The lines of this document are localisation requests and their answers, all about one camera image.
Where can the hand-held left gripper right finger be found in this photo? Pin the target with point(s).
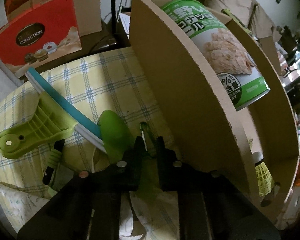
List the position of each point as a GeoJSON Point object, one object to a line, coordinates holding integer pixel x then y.
{"type": "Point", "coordinates": [162, 160]}

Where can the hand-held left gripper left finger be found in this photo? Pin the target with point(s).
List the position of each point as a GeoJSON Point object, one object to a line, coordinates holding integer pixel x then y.
{"type": "Point", "coordinates": [136, 160]}

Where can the small carabiner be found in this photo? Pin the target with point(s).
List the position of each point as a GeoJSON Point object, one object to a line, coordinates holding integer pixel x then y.
{"type": "Point", "coordinates": [141, 126]}

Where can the green plastic spoon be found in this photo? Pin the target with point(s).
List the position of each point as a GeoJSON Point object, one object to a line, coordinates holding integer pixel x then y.
{"type": "Point", "coordinates": [112, 130]}

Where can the yellow-green shuttlecock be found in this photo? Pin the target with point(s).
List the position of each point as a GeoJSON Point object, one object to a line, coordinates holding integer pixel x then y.
{"type": "Point", "coordinates": [263, 180]}

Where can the green squeegee with blue blade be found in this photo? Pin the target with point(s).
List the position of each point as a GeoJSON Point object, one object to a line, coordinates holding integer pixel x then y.
{"type": "Point", "coordinates": [40, 122]}

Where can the white floral cloth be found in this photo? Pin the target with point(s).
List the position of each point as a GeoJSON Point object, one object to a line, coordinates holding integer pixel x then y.
{"type": "Point", "coordinates": [20, 200]}

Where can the green snack can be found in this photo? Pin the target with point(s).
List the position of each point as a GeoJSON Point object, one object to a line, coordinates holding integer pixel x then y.
{"type": "Point", "coordinates": [220, 45]}

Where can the black and green small tool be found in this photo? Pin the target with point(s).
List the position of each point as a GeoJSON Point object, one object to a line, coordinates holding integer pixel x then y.
{"type": "Point", "coordinates": [52, 160]}

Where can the yellow checked tablecloth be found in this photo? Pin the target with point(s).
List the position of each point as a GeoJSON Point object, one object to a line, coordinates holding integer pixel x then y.
{"type": "Point", "coordinates": [95, 80]}

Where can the flat cardboard piece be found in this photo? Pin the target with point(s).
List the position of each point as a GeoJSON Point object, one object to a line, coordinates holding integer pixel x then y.
{"type": "Point", "coordinates": [270, 52]}

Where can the green black device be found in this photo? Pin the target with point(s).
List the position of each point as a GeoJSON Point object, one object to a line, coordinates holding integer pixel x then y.
{"type": "Point", "coordinates": [226, 12]}

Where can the red Collection gift box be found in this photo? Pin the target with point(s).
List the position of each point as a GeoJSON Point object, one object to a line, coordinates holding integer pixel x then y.
{"type": "Point", "coordinates": [45, 17]}

